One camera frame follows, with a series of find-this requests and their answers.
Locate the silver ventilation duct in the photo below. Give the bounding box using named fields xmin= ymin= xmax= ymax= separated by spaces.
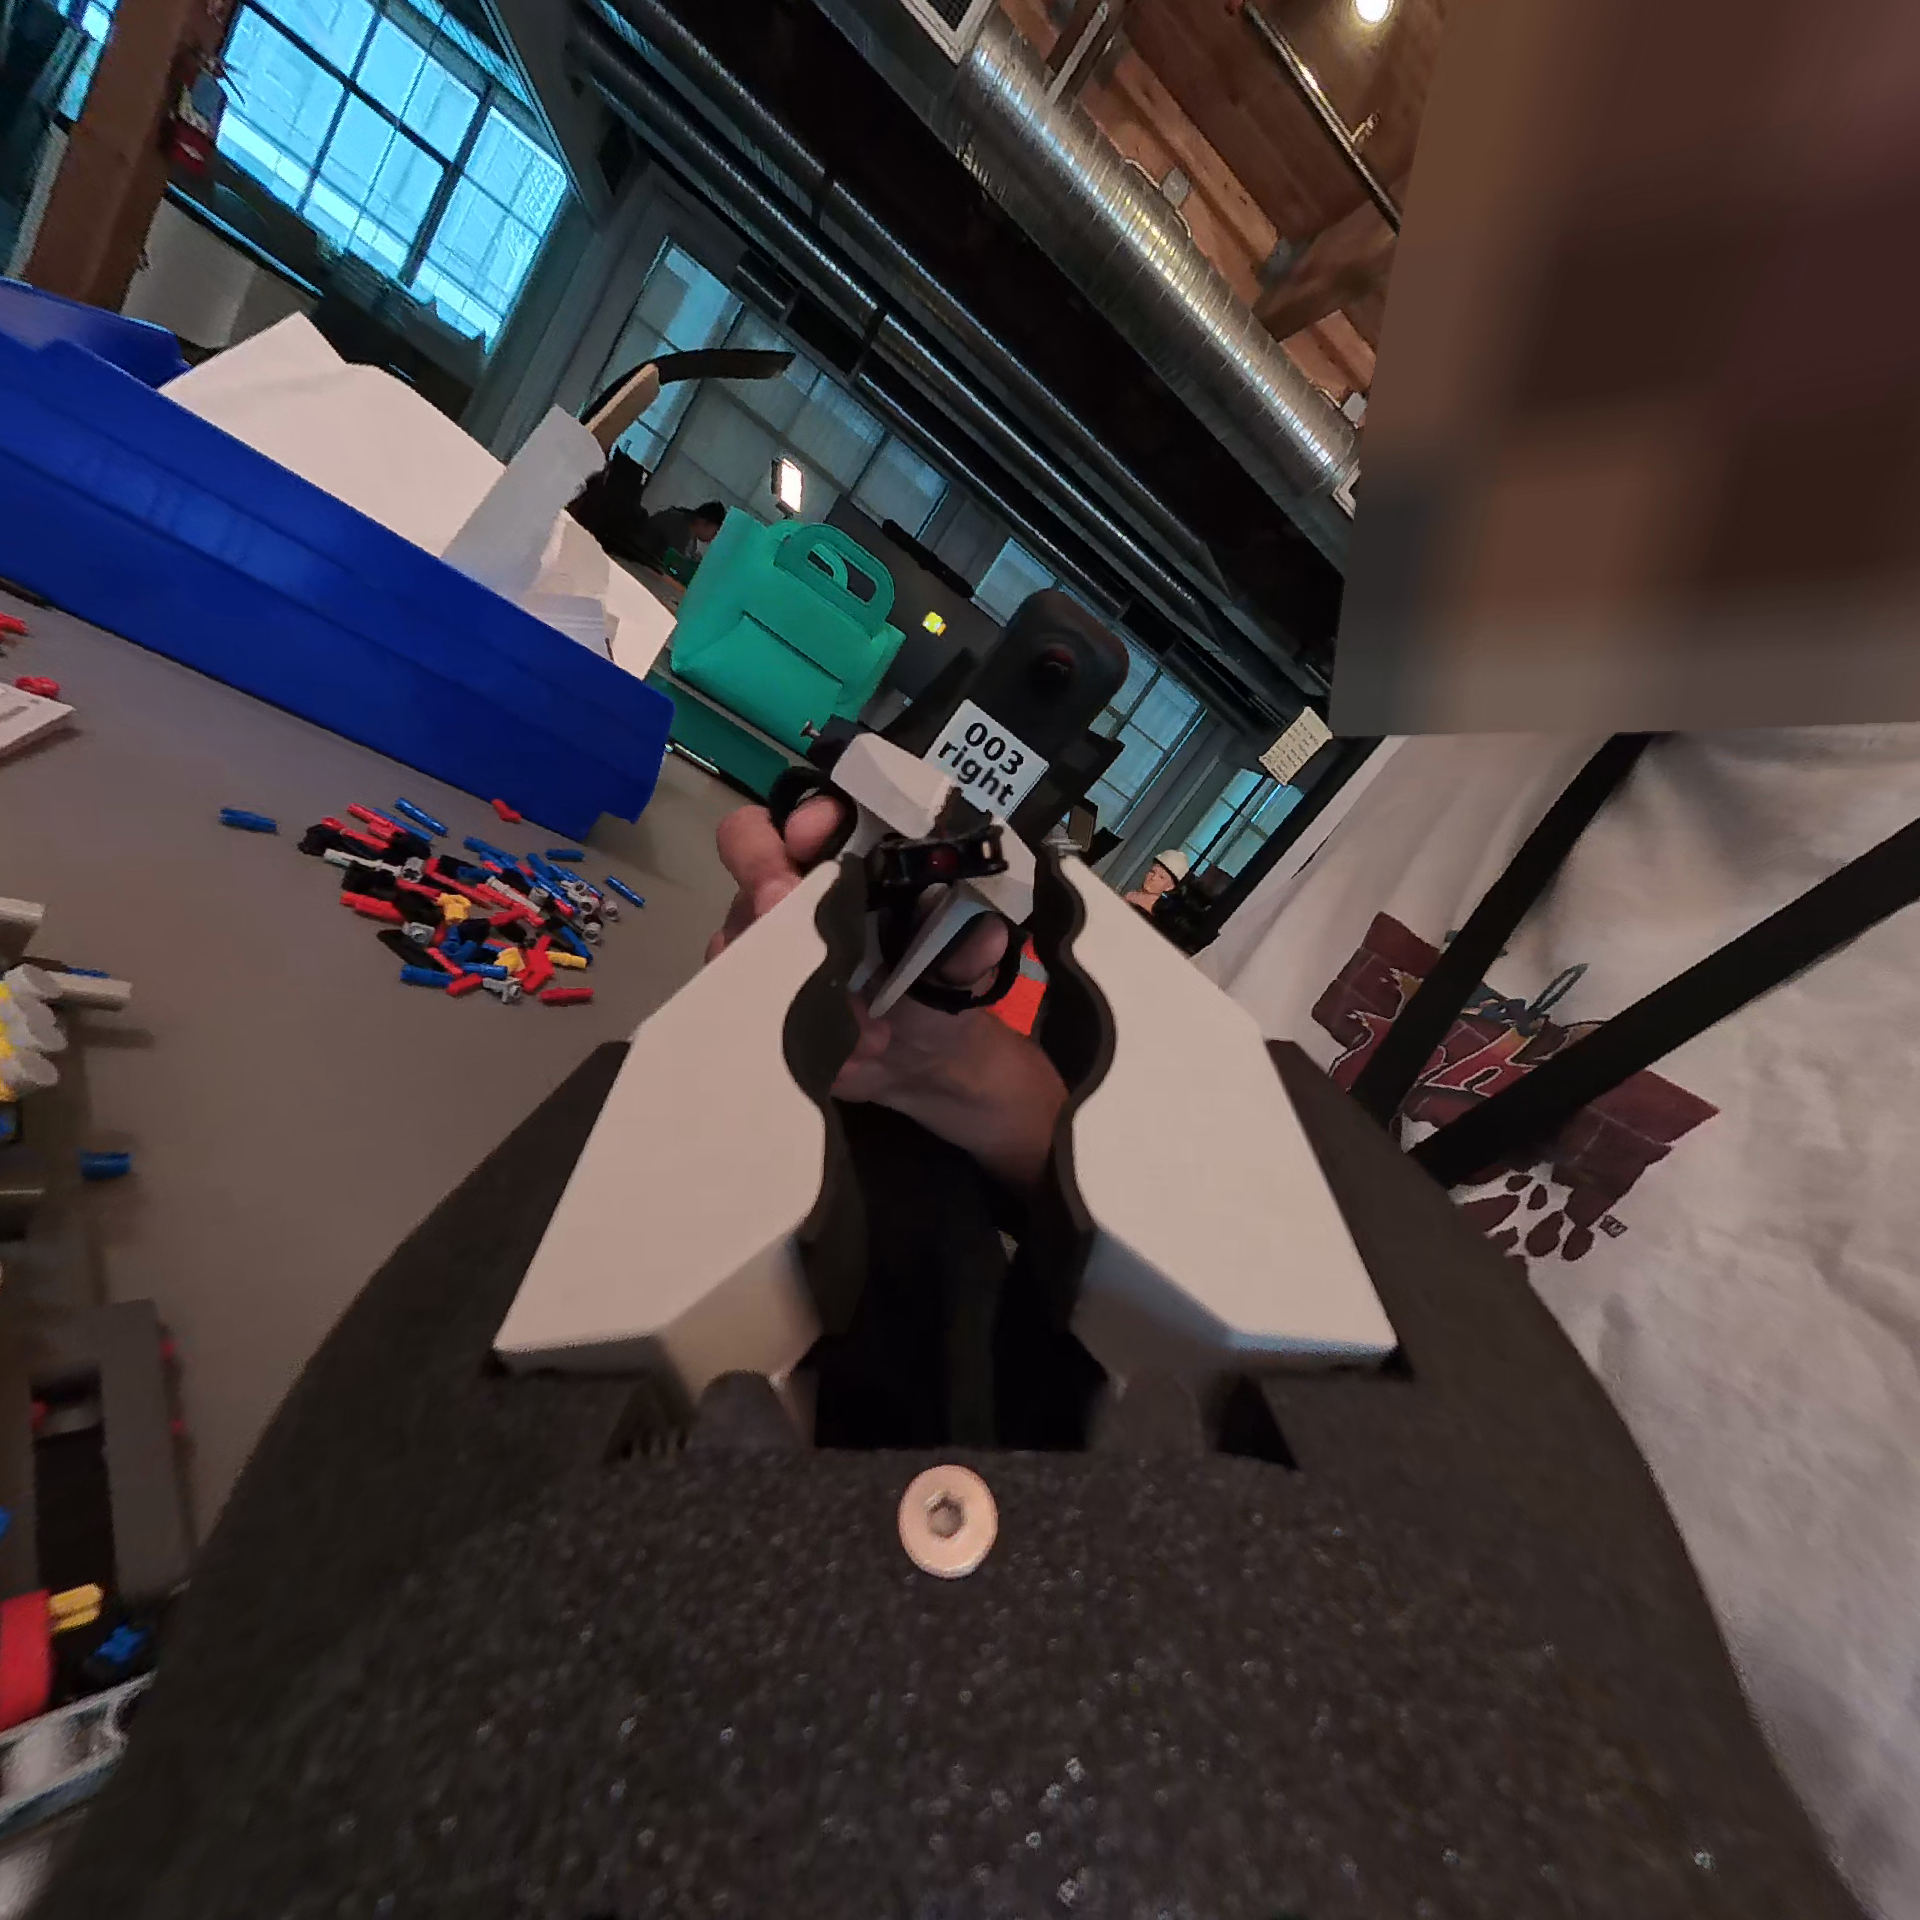
xmin=943 ymin=0 xmax=1373 ymax=519

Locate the person's right hand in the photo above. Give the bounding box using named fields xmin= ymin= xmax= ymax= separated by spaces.
xmin=709 ymin=790 xmax=1070 ymax=1191

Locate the long lego chassis assembly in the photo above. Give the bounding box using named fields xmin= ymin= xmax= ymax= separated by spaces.
xmin=0 ymin=892 xmax=196 ymax=1742

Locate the blue plastic bin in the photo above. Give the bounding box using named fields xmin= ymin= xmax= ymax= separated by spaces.
xmin=0 ymin=277 xmax=677 ymax=840

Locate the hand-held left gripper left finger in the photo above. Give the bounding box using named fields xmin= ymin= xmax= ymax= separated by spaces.
xmin=491 ymin=861 xmax=873 ymax=1389

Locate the pile of mixed lego pieces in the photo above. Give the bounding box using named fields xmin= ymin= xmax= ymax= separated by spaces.
xmin=218 ymin=795 xmax=649 ymax=1010

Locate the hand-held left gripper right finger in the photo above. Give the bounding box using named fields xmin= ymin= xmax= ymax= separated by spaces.
xmin=1036 ymin=861 xmax=1402 ymax=1382

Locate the person's torso in white shirt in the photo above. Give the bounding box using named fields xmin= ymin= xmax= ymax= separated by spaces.
xmin=1199 ymin=726 xmax=1920 ymax=1920

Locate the brown wooden post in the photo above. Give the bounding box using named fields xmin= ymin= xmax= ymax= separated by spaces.
xmin=22 ymin=0 xmax=230 ymax=309

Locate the large paned window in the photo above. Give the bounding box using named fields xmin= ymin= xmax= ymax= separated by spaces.
xmin=211 ymin=0 xmax=575 ymax=349

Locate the teal carrier box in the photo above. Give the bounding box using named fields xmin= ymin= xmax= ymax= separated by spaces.
xmin=667 ymin=507 xmax=910 ymax=784

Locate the small black lego connector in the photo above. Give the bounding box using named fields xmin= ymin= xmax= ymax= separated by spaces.
xmin=861 ymin=826 xmax=1011 ymax=906

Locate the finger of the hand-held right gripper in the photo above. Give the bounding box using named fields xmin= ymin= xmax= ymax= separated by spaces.
xmin=831 ymin=739 xmax=975 ymax=852
xmin=967 ymin=823 xmax=1042 ymax=920

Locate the crumpled white paper bag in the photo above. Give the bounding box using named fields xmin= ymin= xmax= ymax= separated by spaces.
xmin=157 ymin=311 xmax=682 ymax=680

